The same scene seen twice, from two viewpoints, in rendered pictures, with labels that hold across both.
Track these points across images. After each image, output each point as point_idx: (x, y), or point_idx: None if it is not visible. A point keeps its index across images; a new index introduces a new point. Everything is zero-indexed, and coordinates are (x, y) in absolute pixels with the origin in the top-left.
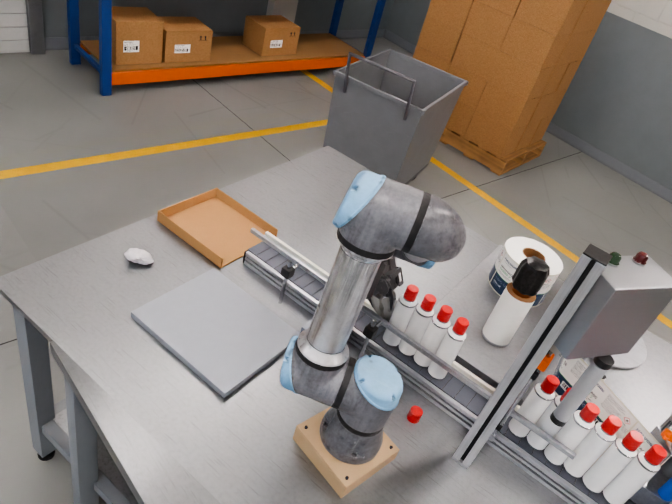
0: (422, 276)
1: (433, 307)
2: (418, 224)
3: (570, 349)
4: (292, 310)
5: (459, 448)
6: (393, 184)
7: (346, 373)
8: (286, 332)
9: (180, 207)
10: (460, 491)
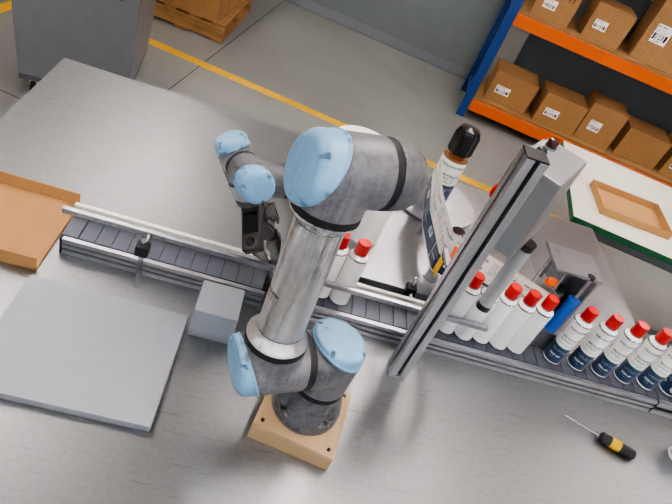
0: None
1: (289, 227)
2: (402, 179)
3: (514, 248)
4: (156, 289)
5: (396, 365)
6: (360, 138)
7: (311, 352)
8: (169, 320)
9: None
10: (411, 403)
